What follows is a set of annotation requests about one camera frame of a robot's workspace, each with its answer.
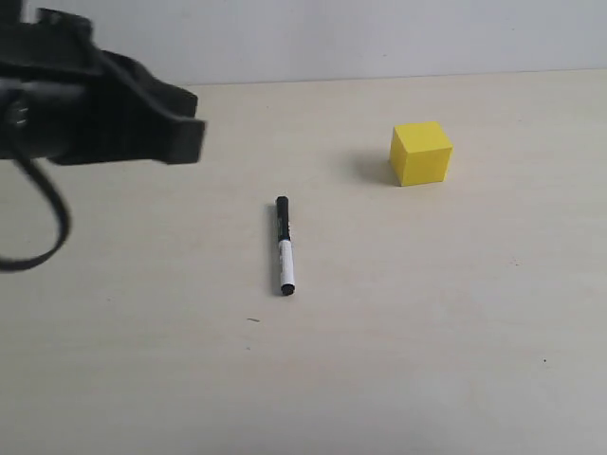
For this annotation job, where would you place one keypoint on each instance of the yellow cube block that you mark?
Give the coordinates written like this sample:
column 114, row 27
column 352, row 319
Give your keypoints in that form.
column 420, row 153

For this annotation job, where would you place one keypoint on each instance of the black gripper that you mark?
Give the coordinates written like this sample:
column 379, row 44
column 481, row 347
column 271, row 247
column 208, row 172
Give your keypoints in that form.
column 65, row 99

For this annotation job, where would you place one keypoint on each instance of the black and white marker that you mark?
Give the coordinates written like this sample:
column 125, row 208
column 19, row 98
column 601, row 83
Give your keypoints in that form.
column 287, row 272

